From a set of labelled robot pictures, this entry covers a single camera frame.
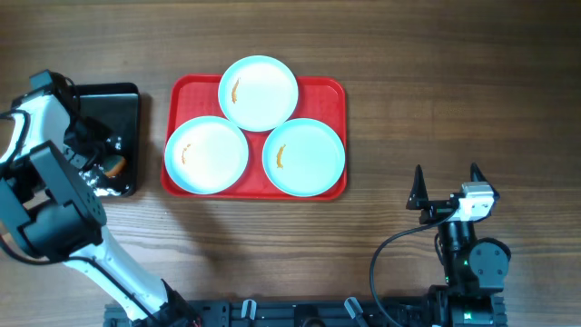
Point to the orange green sponge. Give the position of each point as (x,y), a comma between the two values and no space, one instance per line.
(113,165)

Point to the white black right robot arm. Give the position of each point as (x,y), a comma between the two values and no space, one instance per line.
(475,269)

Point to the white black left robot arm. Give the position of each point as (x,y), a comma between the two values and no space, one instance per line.
(52,216)

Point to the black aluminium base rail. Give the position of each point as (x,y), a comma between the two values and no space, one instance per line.
(407,311)

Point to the red plastic tray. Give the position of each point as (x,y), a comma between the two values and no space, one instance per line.
(320,98)

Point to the light blue plate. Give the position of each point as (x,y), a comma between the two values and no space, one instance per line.
(206,155)
(303,157)
(258,93)

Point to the light blue plate top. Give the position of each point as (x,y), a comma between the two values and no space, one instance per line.
(258,93)

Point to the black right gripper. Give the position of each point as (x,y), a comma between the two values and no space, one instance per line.
(418,201)

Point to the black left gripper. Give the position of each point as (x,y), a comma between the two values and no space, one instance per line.
(101,133)

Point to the black water basin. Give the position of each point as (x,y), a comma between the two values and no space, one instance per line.
(119,107)

